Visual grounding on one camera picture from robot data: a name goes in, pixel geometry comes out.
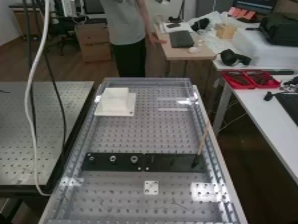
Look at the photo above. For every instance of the small white box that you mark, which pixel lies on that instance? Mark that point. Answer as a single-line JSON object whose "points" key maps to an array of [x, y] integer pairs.
{"points": [[116, 101]]}

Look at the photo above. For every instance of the clear box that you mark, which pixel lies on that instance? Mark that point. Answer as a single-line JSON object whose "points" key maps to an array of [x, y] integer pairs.
{"points": [[147, 140]]}

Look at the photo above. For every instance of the thin stick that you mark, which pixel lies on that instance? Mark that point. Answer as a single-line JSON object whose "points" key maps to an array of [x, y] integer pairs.
{"points": [[203, 141]]}

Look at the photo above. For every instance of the black plate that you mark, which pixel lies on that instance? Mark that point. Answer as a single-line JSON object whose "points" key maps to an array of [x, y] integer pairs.
{"points": [[124, 165]]}

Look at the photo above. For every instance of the wooden desk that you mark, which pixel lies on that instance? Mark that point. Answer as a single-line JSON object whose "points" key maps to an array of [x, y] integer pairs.
{"points": [[187, 56]]}

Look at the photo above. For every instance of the white mouse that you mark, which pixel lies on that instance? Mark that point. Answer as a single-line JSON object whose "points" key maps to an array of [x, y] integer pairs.
{"points": [[193, 50]]}

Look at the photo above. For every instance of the red tray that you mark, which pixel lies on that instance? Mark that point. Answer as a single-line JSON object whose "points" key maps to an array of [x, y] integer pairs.
{"points": [[264, 79], [237, 80]]}

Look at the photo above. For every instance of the small white square plate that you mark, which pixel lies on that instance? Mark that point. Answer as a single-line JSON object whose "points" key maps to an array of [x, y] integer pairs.
{"points": [[151, 187]]}

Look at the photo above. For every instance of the cardboard box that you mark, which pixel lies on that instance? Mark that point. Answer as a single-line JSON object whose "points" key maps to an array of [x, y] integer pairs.
{"points": [[94, 43]]}

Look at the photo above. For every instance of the black headphones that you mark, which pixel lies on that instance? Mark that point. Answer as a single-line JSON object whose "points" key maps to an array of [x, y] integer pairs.
{"points": [[231, 57]]}

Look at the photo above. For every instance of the person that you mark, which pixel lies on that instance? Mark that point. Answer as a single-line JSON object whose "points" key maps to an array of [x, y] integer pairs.
{"points": [[127, 30]]}

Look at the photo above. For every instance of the white desk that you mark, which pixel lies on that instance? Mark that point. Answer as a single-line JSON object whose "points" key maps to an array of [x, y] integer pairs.
{"points": [[267, 120], [271, 56]]}

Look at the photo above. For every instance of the small black block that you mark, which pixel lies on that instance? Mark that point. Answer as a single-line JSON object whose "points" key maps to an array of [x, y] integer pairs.
{"points": [[269, 96]]}

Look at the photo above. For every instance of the small wooden box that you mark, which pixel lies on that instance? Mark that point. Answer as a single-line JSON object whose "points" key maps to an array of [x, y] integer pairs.
{"points": [[225, 32]]}

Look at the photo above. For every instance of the black bag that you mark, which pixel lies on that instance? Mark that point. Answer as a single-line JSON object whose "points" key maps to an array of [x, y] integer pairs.
{"points": [[281, 30]]}

